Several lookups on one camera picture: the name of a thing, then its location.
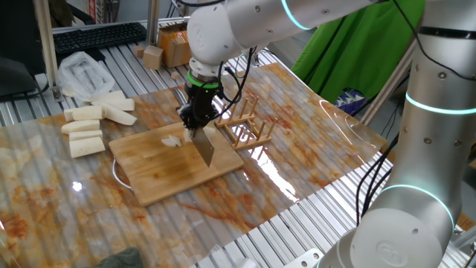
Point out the green cloth backdrop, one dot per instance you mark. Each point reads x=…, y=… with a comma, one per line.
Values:
x=353, y=63

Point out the thin white radish slice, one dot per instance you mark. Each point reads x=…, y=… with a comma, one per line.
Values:
x=187, y=136
x=177, y=140
x=167, y=142

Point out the large wooden block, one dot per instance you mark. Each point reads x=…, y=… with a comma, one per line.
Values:
x=152, y=57

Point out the blue white patterned bag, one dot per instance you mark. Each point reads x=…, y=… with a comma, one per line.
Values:
x=351, y=101

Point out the wooden peg dish rack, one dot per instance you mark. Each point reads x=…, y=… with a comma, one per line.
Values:
x=256, y=141

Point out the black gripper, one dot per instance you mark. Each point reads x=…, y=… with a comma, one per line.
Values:
x=202, y=98

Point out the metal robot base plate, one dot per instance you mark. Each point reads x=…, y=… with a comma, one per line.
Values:
x=303, y=260

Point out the black computer keyboard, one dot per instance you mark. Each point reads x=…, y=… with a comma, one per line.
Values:
x=98, y=36

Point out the marble pattern plastic mat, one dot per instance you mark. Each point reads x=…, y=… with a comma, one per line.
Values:
x=74, y=208

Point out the long white radish chunk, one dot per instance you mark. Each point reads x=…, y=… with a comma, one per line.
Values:
x=121, y=116

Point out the taped cardboard box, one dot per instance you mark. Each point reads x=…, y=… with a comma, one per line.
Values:
x=173, y=48

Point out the black computer monitor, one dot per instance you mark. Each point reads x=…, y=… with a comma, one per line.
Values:
x=18, y=37

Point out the grey green rag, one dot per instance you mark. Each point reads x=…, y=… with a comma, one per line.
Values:
x=121, y=259

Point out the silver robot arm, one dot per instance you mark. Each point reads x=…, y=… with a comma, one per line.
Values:
x=427, y=149

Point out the tiny wooden block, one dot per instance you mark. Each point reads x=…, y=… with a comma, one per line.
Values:
x=175, y=76

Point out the aluminium frame post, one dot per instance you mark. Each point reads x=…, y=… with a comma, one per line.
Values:
x=152, y=22
x=46, y=44
x=386, y=89

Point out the small wooden block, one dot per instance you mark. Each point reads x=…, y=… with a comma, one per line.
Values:
x=138, y=51

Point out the wooden cutting board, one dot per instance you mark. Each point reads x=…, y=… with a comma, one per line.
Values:
x=160, y=175

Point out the clear plastic bag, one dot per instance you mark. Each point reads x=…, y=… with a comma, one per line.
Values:
x=83, y=74

